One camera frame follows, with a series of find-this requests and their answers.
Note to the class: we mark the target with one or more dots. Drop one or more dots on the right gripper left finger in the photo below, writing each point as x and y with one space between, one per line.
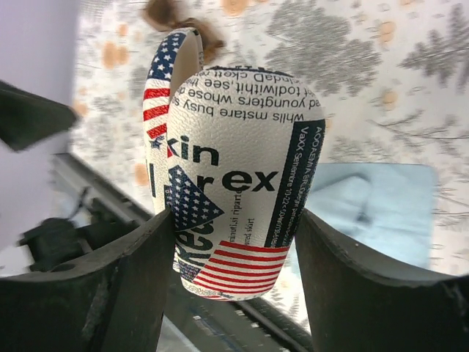
111 299

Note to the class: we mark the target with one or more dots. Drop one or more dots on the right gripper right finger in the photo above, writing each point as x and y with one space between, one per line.
359 299

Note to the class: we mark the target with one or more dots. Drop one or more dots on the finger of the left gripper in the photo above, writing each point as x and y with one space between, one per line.
27 118

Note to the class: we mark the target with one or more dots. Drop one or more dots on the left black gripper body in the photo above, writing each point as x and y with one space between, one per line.
57 241

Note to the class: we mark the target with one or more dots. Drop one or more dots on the flag print glasses case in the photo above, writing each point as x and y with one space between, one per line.
231 152

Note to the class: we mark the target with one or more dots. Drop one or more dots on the floral table mat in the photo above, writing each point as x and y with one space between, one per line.
392 77

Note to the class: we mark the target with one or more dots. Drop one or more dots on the light blue cleaning cloth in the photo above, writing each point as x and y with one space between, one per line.
388 207

